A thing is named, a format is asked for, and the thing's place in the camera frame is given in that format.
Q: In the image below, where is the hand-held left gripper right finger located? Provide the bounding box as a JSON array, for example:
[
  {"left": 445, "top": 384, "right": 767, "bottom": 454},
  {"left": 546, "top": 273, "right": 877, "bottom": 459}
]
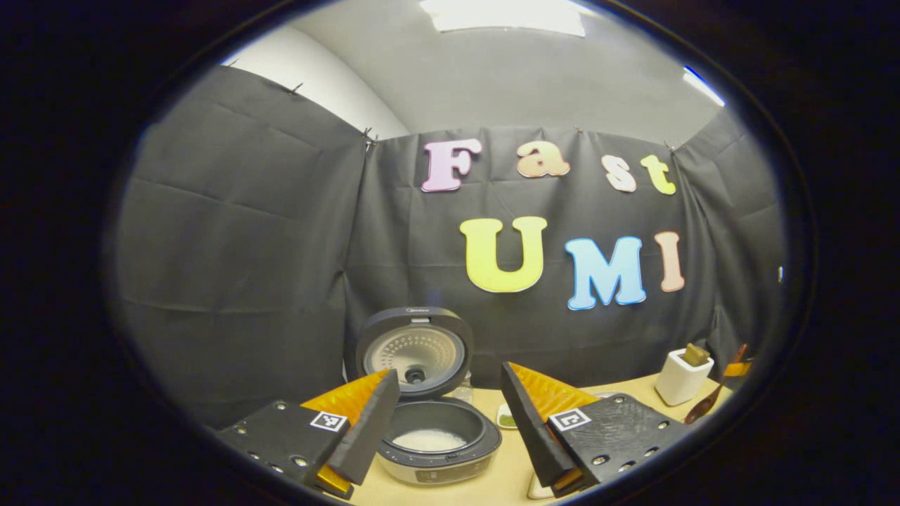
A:
[{"left": 501, "top": 362, "right": 693, "bottom": 498}]

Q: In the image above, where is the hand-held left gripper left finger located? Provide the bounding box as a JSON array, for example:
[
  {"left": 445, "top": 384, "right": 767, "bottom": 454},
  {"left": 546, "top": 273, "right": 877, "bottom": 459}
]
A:
[{"left": 214, "top": 368, "right": 403, "bottom": 501}]

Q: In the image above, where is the brown wooden spoon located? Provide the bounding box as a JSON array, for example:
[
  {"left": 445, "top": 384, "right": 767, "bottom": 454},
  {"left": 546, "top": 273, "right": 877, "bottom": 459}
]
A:
[{"left": 684, "top": 344, "right": 748, "bottom": 425}]

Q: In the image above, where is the white rice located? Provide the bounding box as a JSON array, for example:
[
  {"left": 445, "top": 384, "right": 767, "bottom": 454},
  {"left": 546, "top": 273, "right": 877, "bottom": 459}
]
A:
[{"left": 392, "top": 429, "right": 468, "bottom": 452}]

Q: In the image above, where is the white chopstick holder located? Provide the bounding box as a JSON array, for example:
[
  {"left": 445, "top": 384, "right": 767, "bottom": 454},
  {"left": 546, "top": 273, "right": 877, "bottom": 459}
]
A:
[{"left": 654, "top": 349, "right": 715, "bottom": 407}]

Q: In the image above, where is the black silver rice cooker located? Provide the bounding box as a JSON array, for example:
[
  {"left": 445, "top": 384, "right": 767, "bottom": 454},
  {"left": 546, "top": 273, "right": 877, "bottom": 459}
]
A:
[{"left": 354, "top": 306, "right": 504, "bottom": 486}]

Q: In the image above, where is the black backdrop cloth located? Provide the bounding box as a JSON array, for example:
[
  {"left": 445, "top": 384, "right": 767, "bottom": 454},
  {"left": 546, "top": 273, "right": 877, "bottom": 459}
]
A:
[{"left": 112, "top": 67, "right": 787, "bottom": 429}]

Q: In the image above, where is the large ceiling light panel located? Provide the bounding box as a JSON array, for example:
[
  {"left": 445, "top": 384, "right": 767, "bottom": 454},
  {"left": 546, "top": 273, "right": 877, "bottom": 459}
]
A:
[{"left": 420, "top": 0, "right": 586, "bottom": 37}]

